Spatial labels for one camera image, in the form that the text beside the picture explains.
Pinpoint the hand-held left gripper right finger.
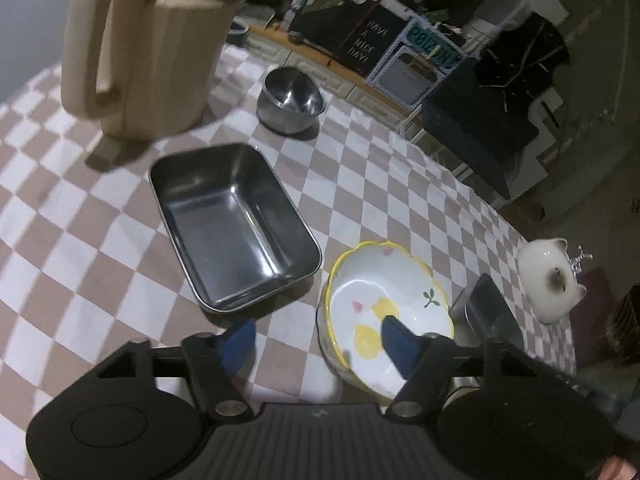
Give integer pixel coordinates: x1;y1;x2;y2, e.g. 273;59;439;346
381;315;576;420

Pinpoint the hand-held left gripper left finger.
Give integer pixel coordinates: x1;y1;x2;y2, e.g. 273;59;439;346
96;318;257;423

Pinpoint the yellow rimmed floral bowl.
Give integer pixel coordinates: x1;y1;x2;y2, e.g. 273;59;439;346
315;241;457;401

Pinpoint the small round steel bowl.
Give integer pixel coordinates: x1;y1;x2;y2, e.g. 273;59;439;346
256;66;327;135

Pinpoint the rectangular steel container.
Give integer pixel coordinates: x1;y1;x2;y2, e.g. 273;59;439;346
448;273;526;401
149;143;323;316

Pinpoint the white cat shaped ceramic jar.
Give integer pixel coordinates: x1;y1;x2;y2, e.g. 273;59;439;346
516;237;593;325

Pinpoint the dark maroon chair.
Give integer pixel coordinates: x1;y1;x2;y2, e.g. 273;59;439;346
570;267;621;366

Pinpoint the dark blue covered rack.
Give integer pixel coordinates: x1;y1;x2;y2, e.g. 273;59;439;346
421;57;551;201

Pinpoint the white storage cube teal sign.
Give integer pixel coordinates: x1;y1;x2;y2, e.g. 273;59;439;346
364;17;463;111

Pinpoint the beige kettle with steel lid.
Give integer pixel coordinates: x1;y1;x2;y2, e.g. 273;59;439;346
60;0;241;138

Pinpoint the black jacket with white trim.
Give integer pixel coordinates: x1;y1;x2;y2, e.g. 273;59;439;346
475;10;571;106

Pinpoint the black chalkboard sign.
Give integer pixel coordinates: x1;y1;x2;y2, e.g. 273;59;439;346
290;0;406;68

